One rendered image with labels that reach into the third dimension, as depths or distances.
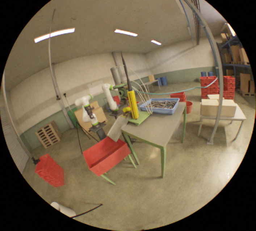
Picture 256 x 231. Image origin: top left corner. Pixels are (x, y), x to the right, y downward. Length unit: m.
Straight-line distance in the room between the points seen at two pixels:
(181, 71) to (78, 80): 9.08
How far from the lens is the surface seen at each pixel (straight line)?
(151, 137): 0.80
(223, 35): 7.67
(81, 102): 1.13
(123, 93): 1.11
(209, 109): 1.79
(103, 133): 1.53
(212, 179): 1.75
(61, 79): 5.58
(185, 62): 8.94
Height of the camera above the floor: 1.51
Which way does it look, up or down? 16 degrees down
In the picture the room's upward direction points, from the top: 18 degrees counter-clockwise
